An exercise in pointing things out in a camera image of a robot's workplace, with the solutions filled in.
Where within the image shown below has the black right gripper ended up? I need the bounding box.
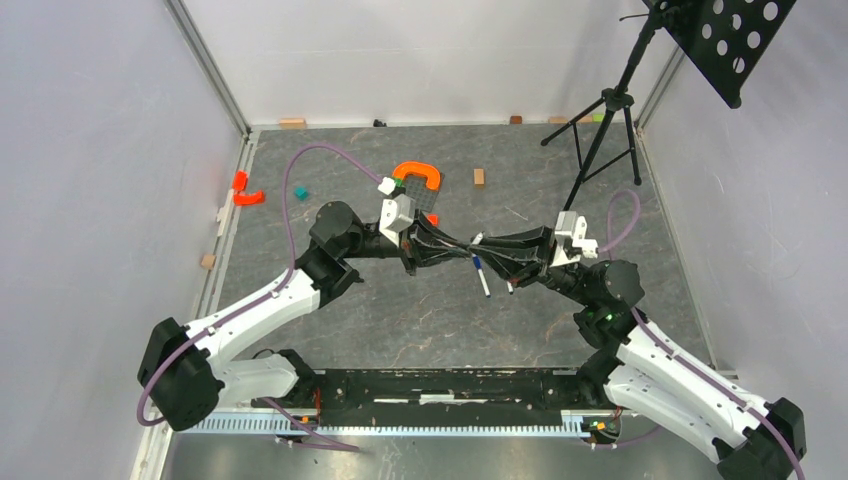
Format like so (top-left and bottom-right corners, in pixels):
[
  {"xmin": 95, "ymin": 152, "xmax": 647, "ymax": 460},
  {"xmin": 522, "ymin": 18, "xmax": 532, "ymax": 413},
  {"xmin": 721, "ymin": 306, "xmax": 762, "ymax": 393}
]
[{"xmin": 467, "ymin": 224, "xmax": 596, "ymax": 308}]

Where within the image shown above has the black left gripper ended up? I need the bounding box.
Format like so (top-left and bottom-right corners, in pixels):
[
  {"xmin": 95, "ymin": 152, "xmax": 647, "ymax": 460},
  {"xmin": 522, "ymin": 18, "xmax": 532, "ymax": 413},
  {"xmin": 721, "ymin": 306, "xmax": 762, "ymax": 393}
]
[{"xmin": 340, "ymin": 208, "xmax": 471, "ymax": 276}]

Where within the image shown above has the white pen blue tip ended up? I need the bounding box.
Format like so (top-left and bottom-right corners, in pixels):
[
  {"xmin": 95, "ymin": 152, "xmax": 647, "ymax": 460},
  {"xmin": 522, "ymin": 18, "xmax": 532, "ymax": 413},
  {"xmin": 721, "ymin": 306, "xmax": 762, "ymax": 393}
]
[{"xmin": 472, "ymin": 255, "xmax": 491, "ymax": 298}]

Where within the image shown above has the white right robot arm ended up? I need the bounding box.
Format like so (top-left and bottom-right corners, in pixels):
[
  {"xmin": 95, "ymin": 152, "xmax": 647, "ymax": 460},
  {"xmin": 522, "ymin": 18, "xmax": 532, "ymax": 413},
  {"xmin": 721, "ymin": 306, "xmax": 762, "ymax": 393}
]
[{"xmin": 469, "ymin": 218, "xmax": 806, "ymax": 479}]

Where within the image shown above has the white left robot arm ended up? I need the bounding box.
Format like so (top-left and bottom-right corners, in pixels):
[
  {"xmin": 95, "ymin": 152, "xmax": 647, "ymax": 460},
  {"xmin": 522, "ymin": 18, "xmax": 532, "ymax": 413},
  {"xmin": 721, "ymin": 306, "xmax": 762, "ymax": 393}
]
[{"xmin": 137, "ymin": 195, "xmax": 471, "ymax": 431}]

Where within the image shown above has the grey lego baseplate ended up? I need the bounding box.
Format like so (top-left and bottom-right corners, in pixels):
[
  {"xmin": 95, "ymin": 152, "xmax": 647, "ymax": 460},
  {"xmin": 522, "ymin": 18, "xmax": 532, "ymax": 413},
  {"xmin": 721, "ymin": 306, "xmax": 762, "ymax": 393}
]
[{"xmin": 403, "ymin": 175, "xmax": 440, "ymax": 213}]

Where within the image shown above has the orange arch block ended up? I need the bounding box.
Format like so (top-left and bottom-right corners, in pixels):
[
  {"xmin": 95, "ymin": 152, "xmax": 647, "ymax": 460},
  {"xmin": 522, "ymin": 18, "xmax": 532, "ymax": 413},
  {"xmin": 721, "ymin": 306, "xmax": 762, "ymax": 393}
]
[{"xmin": 392, "ymin": 161, "xmax": 442, "ymax": 191}]

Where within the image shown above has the small teal cube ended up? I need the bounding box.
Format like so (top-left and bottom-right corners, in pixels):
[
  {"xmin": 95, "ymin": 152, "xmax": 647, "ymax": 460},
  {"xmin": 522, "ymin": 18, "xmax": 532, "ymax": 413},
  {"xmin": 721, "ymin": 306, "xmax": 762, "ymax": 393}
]
[{"xmin": 294, "ymin": 187, "xmax": 310, "ymax": 201}]

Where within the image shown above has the wooden block back right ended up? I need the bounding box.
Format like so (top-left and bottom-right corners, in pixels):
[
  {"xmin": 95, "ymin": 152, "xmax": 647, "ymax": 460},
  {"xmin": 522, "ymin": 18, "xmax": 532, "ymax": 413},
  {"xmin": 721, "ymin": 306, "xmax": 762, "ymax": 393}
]
[{"xmin": 548, "ymin": 114, "xmax": 594, "ymax": 125}]

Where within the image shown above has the orange curved block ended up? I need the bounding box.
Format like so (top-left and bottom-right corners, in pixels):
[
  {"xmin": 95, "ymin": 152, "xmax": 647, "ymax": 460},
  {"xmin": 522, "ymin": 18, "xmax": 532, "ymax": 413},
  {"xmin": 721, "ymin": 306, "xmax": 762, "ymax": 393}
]
[{"xmin": 233, "ymin": 190, "xmax": 266, "ymax": 207}]

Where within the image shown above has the black tripod stand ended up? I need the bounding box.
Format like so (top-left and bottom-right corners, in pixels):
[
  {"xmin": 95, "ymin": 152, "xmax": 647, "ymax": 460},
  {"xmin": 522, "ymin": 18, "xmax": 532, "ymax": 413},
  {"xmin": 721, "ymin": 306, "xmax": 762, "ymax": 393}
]
[{"xmin": 540, "ymin": 1, "xmax": 669, "ymax": 210}]

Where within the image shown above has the orange block upright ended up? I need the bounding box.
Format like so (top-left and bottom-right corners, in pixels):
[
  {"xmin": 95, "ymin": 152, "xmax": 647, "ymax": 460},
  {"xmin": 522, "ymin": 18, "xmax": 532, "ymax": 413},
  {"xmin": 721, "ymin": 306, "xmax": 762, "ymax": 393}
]
[{"xmin": 231, "ymin": 170, "xmax": 248, "ymax": 192}]

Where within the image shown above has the black perforated plate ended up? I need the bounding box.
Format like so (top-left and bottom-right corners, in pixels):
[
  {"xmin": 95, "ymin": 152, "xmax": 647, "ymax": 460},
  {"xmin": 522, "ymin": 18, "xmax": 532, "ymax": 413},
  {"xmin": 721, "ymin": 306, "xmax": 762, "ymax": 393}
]
[{"xmin": 649, "ymin": 0, "xmax": 796, "ymax": 109}]

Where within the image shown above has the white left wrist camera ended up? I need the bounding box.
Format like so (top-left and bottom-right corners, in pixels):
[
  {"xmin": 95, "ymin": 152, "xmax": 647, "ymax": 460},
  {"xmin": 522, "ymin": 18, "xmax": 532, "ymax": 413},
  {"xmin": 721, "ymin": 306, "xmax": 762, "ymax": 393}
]
[{"xmin": 378, "ymin": 177, "xmax": 415, "ymax": 247}]

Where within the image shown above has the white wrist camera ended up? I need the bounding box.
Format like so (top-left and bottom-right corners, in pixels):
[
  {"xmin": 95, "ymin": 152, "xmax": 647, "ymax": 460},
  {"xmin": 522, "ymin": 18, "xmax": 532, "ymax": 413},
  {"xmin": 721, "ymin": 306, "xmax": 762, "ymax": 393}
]
[
  {"xmin": 551, "ymin": 211, "xmax": 599, "ymax": 267},
  {"xmin": 378, "ymin": 177, "xmax": 415, "ymax": 247}
]

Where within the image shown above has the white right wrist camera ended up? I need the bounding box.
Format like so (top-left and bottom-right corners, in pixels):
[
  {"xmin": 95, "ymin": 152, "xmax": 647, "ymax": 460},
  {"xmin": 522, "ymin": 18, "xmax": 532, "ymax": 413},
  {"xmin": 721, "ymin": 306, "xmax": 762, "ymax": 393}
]
[{"xmin": 551, "ymin": 211, "xmax": 599, "ymax": 267}]

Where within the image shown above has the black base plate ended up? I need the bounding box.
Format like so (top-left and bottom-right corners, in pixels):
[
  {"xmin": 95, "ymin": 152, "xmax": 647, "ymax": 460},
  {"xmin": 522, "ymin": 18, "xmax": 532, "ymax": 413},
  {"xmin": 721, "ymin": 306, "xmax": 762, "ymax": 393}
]
[{"xmin": 275, "ymin": 368, "xmax": 617, "ymax": 428}]

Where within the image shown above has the blue cable duct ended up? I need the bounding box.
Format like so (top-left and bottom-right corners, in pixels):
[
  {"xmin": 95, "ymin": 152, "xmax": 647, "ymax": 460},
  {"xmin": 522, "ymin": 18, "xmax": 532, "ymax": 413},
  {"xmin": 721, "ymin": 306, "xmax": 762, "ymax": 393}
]
[{"xmin": 186, "ymin": 411, "xmax": 613, "ymax": 440}]

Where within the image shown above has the wooden block back wall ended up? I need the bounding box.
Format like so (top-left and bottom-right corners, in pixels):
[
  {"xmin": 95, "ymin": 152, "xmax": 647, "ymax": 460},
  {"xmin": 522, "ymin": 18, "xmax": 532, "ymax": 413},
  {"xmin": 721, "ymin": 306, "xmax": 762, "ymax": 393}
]
[{"xmin": 278, "ymin": 118, "xmax": 308, "ymax": 130}]

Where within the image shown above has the aluminium frame rail left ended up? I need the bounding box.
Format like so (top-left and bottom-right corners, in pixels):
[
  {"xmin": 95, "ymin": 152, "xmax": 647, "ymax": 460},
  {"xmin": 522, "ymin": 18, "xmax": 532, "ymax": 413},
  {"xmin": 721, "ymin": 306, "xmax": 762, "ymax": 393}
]
[{"xmin": 193, "ymin": 131, "xmax": 260, "ymax": 323}]

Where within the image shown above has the wooden block left rail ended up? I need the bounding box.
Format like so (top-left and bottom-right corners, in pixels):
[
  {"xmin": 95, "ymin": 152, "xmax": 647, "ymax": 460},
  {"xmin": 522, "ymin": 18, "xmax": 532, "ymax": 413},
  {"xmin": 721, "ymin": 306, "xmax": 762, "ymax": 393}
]
[{"xmin": 200, "ymin": 254, "xmax": 216, "ymax": 271}]

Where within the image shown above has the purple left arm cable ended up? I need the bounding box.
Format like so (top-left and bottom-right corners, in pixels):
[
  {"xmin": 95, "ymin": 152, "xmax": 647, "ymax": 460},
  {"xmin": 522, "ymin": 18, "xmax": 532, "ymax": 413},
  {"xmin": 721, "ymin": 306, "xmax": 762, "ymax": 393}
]
[{"xmin": 136, "ymin": 142, "xmax": 386, "ymax": 453}]

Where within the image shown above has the aluminium corner post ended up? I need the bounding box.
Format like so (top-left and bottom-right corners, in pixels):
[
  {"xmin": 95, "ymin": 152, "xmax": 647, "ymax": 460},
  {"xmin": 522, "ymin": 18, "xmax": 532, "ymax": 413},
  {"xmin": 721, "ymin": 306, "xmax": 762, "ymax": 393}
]
[{"xmin": 163, "ymin": 0, "xmax": 252, "ymax": 138}]

